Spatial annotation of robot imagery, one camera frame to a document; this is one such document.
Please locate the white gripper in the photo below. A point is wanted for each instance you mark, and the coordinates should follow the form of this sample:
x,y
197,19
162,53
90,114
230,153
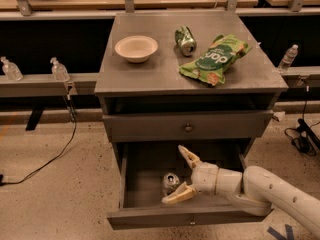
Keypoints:
x,y
205,178

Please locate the silver 7up can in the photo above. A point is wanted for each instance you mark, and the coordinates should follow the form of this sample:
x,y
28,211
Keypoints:
x,y
170,183

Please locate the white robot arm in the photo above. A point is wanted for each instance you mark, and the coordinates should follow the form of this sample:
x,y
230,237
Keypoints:
x,y
253,191

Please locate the open grey lower drawer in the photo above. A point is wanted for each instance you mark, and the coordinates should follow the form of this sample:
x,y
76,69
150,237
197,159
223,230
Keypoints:
x,y
144,165

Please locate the closed grey middle drawer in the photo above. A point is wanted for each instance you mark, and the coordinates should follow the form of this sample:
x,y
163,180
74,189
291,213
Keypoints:
x,y
186,126

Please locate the grey drawer cabinet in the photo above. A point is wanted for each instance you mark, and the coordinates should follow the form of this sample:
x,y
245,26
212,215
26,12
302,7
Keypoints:
x,y
156,86

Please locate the green soda can lying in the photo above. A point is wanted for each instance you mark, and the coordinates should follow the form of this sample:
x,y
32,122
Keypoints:
x,y
185,41

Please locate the green chip bag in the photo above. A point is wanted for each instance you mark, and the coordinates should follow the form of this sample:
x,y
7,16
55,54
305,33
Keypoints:
x,y
216,60

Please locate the white paper bowl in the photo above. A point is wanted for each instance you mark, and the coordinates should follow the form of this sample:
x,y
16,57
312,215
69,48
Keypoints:
x,y
136,49

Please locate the clear water bottle right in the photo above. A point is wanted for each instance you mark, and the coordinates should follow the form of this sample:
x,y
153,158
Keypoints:
x,y
288,58

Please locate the clear bottle on ledge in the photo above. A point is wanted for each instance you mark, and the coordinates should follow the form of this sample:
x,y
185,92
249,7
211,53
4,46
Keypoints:
x,y
59,71

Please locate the clear bottle far left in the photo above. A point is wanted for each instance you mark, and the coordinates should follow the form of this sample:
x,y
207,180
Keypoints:
x,y
11,70

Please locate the grey metal shelf rail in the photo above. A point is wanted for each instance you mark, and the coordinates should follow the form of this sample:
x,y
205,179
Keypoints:
x,y
44,85

